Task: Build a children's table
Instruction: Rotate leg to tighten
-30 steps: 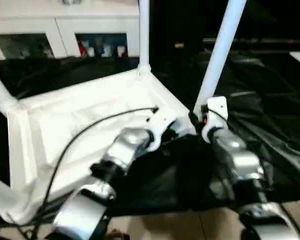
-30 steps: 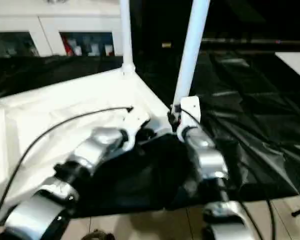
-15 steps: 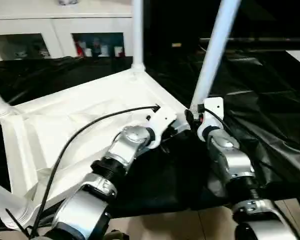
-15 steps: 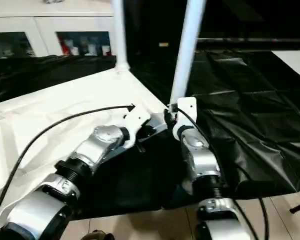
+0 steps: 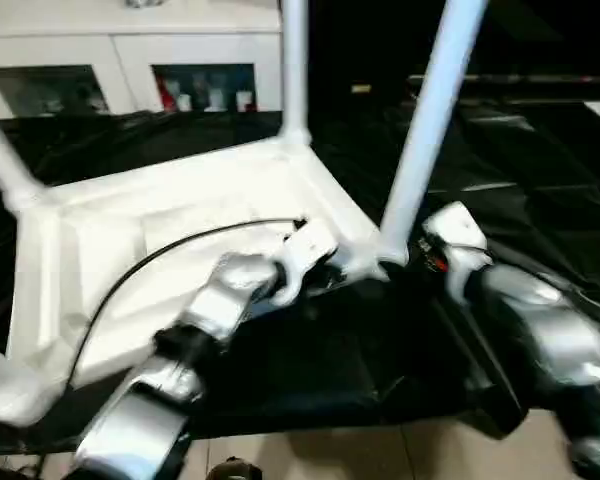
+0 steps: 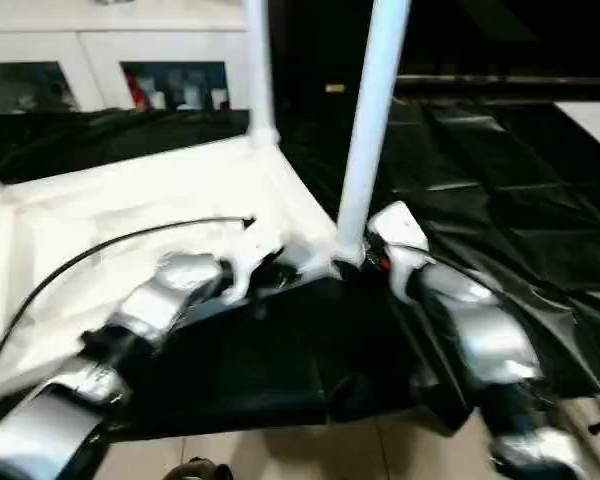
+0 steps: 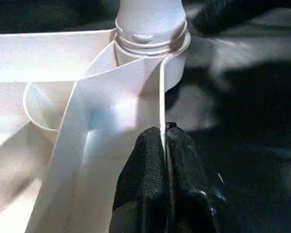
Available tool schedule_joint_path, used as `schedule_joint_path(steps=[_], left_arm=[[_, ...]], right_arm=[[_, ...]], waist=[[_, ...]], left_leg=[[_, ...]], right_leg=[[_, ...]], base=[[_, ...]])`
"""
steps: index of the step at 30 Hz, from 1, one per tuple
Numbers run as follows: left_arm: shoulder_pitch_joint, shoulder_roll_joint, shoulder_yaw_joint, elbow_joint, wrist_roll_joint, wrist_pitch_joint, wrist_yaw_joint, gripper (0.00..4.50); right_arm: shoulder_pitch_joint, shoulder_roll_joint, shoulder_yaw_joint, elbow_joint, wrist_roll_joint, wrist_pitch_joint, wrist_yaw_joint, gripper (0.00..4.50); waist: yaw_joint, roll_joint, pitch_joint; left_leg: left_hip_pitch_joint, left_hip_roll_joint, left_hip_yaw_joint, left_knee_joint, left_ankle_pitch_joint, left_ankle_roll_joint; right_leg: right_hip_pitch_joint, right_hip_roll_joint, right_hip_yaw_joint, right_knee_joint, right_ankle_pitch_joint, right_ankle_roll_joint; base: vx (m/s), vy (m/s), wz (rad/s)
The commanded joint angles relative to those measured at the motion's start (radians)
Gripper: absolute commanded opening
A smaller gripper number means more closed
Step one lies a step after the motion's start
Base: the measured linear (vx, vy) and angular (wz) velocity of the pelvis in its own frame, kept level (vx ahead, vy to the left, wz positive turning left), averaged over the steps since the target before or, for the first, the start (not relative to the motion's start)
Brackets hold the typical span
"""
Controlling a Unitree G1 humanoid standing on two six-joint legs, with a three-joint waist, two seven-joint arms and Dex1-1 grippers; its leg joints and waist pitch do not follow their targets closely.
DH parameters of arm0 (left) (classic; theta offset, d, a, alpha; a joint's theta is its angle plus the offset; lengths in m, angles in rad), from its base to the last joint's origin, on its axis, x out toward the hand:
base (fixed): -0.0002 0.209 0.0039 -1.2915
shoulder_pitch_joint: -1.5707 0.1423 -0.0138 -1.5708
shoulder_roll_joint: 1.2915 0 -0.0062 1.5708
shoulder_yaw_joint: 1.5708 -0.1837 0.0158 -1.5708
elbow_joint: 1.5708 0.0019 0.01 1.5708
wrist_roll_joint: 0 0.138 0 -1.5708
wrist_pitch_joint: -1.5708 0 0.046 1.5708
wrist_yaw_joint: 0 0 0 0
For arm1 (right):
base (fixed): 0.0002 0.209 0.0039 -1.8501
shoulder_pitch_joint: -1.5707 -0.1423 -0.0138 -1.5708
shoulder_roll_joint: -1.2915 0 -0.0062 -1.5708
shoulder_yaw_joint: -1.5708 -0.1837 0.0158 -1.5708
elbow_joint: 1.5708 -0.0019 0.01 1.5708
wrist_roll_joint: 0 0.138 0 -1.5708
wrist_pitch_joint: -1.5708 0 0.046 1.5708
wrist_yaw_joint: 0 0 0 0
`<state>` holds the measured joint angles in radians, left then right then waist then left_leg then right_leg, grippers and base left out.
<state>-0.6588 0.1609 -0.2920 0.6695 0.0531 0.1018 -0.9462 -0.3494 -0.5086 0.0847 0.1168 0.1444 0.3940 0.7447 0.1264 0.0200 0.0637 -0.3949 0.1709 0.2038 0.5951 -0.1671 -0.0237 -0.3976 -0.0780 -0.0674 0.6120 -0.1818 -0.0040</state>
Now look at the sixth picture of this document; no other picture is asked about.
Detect long grey metal bar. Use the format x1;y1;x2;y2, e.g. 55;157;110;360
394;73;600;87

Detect large black case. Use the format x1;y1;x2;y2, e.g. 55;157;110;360
267;0;600;126

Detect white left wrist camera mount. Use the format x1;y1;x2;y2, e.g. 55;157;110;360
224;227;287;306

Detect white plastic table top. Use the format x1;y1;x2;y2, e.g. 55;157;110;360
0;132;366;416

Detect black work mat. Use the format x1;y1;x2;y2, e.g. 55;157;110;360
0;97;600;441

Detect white glass-door cabinet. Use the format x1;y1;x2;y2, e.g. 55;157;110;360
0;0;254;114

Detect white flat box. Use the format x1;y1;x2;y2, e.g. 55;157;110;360
552;101;600;166

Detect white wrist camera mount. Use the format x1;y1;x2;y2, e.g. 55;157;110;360
224;227;287;306
367;201;431;304

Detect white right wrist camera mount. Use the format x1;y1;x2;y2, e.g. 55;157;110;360
367;201;431;304

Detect dark brown rounded object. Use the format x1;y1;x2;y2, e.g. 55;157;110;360
164;457;231;480

